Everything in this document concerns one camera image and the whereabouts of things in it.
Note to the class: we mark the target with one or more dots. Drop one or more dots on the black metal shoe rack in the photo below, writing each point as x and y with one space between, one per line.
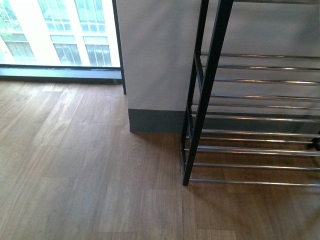
196 113

